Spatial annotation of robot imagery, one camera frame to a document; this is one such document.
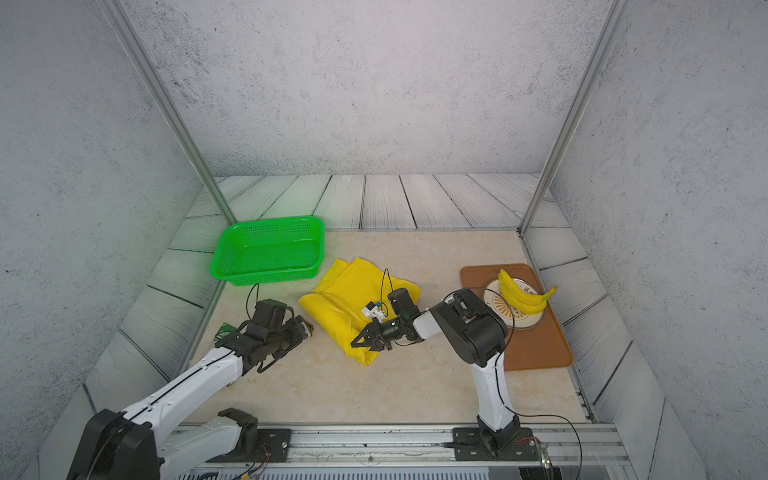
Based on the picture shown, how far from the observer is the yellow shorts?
Result: 87cm

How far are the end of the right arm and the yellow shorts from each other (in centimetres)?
1

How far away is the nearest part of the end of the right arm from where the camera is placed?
32.4 inches
